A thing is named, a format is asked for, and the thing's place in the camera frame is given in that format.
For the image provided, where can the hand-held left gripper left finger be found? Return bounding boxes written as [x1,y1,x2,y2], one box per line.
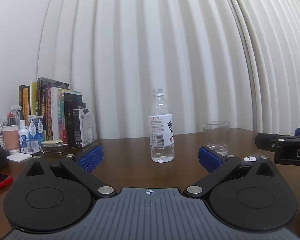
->
[25,144,117,197]

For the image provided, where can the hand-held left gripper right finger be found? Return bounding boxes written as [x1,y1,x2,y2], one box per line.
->
[183,145,279,198]

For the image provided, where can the clear glass cup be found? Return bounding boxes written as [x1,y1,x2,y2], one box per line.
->
[203,121,230,157]

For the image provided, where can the clear plastic water bottle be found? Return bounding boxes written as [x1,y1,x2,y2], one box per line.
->
[147,88,175,163]

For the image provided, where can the small white solution bottle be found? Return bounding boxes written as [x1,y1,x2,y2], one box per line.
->
[18,120,29,153]

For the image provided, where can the white product box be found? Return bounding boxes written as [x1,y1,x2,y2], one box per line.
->
[72,108,96,148]

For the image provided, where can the dark metal tray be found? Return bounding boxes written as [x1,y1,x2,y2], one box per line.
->
[41,144,68,154]

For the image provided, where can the yellow sticky notes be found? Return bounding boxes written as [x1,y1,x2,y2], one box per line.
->
[41,139,66,146]

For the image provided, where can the blue and white carton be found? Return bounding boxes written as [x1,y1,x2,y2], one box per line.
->
[27,115,45,153]

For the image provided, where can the clear plastic lens case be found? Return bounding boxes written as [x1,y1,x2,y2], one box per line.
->
[21,141,41,154]

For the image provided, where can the row of books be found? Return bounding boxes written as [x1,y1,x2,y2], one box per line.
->
[18,77,86,147]

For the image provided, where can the white notepad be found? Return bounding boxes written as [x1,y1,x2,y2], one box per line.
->
[7,153,33,163]

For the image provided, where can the paper cup with pink sleeve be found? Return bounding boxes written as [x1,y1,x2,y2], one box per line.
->
[2,125,21,155]

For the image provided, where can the white paper packets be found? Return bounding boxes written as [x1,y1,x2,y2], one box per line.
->
[10,104,23,126]

